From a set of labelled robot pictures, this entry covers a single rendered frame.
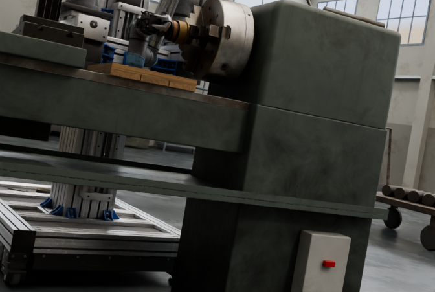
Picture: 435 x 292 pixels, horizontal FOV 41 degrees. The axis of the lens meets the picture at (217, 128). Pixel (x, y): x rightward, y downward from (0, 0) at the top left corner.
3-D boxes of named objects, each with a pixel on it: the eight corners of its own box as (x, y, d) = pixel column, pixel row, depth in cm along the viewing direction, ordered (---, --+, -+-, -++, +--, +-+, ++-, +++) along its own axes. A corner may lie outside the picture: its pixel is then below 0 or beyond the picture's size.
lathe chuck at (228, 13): (200, 76, 237) (219, 0, 232) (232, 90, 209) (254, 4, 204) (180, 72, 233) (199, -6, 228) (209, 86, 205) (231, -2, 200)
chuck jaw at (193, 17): (208, 37, 222) (205, 13, 228) (213, 29, 218) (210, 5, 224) (181, 30, 217) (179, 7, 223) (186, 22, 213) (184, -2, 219)
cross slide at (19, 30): (58, 55, 217) (60, 43, 217) (82, 48, 178) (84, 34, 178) (8, 44, 210) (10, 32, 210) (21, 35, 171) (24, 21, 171)
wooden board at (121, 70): (160, 90, 230) (162, 80, 230) (195, 92, 197) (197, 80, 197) (85, 76, 217) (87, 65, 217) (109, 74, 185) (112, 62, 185)
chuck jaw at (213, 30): (215, 32, 215) (230, 26, 205) (214, 44, 215) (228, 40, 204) (188, 24, 211) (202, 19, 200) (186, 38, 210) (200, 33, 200)
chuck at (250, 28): (208, 78, 239) (227, 2, 234) (240, 92, 211) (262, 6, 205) (200, 76, 237) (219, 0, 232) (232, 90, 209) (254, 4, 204)
